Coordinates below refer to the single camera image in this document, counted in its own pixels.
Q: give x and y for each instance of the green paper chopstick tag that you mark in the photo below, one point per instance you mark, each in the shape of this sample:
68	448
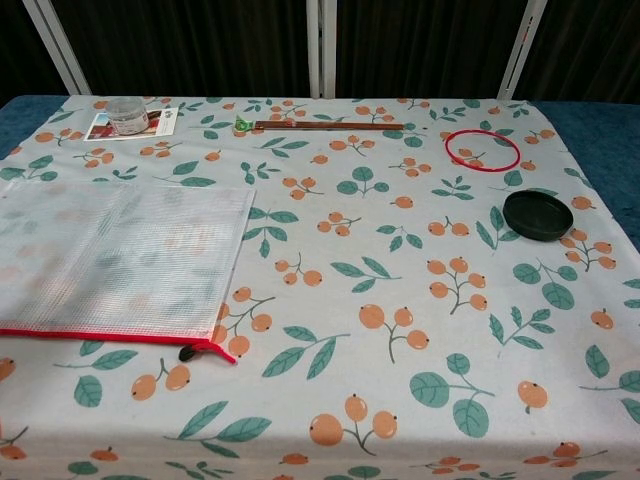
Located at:
243	124

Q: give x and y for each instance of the photo postcard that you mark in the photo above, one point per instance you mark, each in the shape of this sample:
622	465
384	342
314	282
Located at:
162	122

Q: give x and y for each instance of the clear plastic jar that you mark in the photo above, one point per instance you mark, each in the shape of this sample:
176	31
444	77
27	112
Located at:
126	117

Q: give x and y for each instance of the black pleated curtain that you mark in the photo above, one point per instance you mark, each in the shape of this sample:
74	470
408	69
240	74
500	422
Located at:
200	45

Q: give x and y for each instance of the white mesh zipper pouch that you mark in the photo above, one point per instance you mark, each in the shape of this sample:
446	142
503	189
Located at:
120	250

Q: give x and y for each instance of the white metal frame post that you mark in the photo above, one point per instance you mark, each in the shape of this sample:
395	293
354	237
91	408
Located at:
321	50
60	50
520	50

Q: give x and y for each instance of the floral orange berry tablecloth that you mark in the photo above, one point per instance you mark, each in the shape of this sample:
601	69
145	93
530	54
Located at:
380	280

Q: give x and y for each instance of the black round lid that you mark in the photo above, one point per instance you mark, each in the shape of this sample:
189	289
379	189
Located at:
537	215

